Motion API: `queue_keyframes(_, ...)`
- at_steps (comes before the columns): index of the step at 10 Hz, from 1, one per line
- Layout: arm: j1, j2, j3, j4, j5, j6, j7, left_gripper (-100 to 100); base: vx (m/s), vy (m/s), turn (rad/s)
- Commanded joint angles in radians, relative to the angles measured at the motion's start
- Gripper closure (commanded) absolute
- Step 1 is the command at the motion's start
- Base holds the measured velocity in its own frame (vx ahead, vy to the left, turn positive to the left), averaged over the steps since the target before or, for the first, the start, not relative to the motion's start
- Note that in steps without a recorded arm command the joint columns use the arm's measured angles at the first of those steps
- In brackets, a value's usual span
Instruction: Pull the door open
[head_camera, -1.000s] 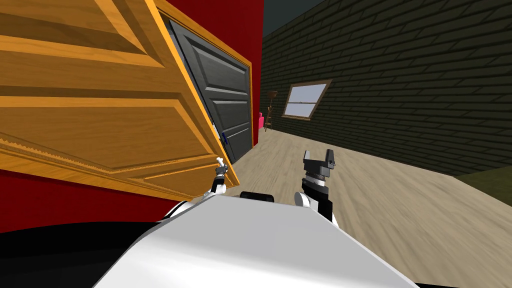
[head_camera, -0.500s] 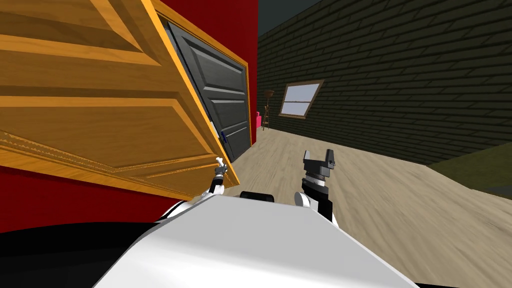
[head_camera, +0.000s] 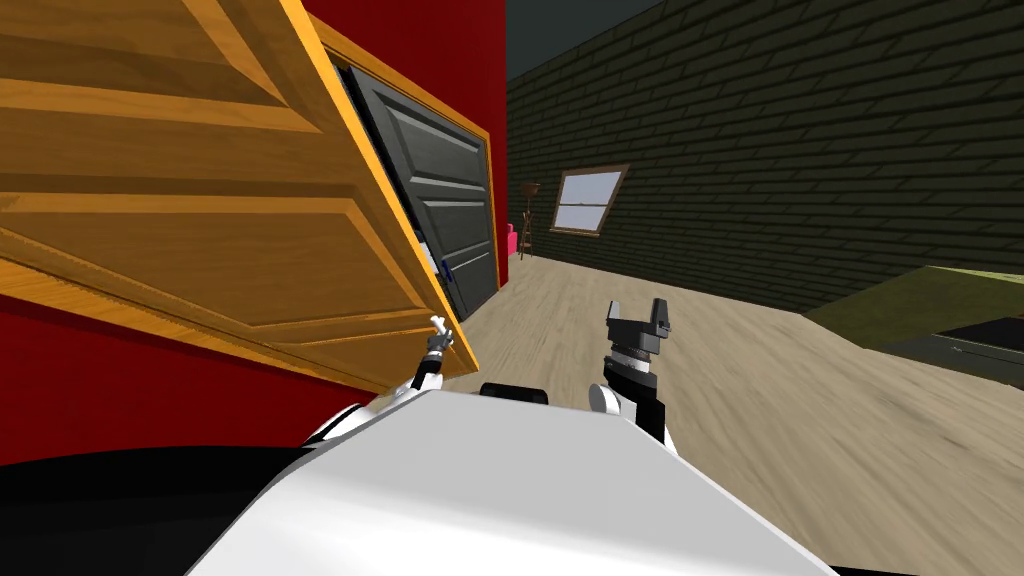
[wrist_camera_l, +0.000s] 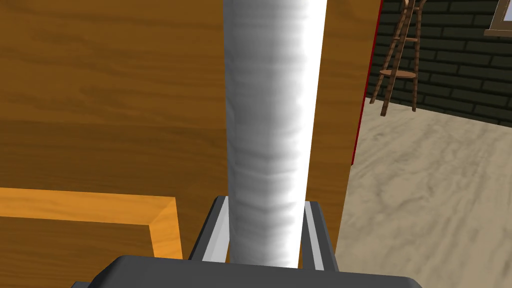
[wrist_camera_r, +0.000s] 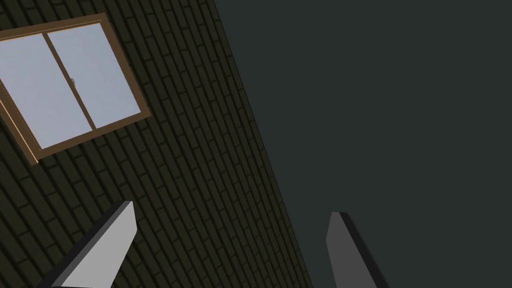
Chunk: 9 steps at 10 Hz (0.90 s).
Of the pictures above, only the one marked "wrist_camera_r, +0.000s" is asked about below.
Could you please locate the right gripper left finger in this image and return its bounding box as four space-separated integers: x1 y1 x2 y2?
36 200 138 288

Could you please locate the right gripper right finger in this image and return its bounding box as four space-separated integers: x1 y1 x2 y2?
325 211 391 288

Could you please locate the brown framed window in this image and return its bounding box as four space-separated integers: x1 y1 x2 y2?
0 12 152 166

